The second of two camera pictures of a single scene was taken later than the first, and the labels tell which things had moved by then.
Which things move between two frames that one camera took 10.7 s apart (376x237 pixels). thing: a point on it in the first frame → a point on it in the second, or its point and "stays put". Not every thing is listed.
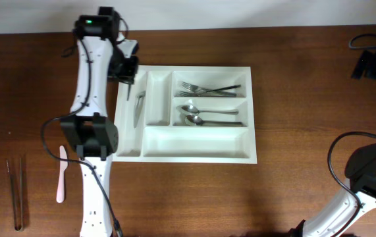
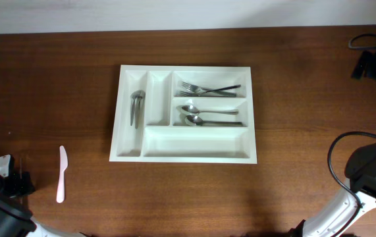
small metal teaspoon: x=139 y=106 stays put
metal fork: x=226 y=87 stays put
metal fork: x=207 y=95 stays put
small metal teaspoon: x=129 y=89 → x=133 y=96
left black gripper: x=123 y=76 → x=16 y=183
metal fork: x=188 y=86 stays put
